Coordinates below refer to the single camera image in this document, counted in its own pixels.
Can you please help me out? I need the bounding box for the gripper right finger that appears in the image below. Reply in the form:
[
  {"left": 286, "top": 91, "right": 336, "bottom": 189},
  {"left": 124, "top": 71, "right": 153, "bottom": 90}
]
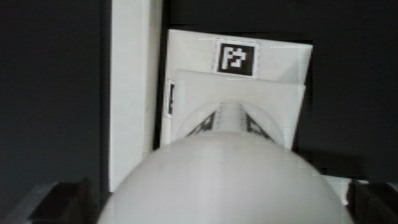
[{"left": 346, "top": 181, "right": 398, "bottom": 224}]

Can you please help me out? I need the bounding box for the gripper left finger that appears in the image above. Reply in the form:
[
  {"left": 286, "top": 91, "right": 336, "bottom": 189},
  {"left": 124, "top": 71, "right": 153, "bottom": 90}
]
[{"left": 0, "top": 178, "right": 98, "bottom": 224}]

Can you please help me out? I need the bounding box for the white lamp bulb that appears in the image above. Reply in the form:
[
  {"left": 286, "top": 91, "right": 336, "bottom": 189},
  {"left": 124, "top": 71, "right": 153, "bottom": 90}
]
[{"left": 96, "top": 99, "right": 357, "bottom": 224}]

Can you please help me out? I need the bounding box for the white lamp base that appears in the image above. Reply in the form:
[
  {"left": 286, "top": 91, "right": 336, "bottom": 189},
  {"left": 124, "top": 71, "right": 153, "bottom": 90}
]
[{"left": 160, "top": 29, "right": 313, "bottom": 147}]

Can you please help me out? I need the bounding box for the white U-shaped fence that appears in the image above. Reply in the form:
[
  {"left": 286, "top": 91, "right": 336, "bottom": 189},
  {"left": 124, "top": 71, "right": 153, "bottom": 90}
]
[{"left": 108, "top": 0, "right": 163, "bottom": 191}]

